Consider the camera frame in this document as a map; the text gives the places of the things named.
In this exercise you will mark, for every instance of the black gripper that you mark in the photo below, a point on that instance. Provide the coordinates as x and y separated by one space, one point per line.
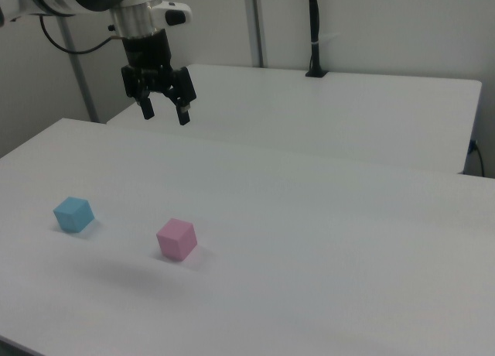
149 54

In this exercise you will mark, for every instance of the blue cube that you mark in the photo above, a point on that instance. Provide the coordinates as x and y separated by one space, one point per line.
73 214

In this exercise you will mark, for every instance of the pink cube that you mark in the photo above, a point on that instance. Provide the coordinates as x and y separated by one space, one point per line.
176 240

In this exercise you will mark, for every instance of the white rectangular table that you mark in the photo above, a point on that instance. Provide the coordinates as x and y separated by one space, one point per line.
328 112

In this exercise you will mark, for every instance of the blue wall plug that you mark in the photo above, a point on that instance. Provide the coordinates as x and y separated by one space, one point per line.
472 146

